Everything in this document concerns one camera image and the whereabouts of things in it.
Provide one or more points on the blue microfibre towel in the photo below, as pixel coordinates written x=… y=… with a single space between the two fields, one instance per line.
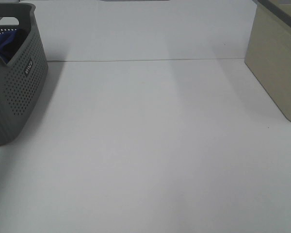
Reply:
x=10 y=42

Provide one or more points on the grey perforated plastic basket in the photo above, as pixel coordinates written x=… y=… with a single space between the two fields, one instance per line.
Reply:
x=23 y=78

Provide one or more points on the beige plastic bin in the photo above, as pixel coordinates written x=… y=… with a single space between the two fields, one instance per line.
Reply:
x=268 y=54

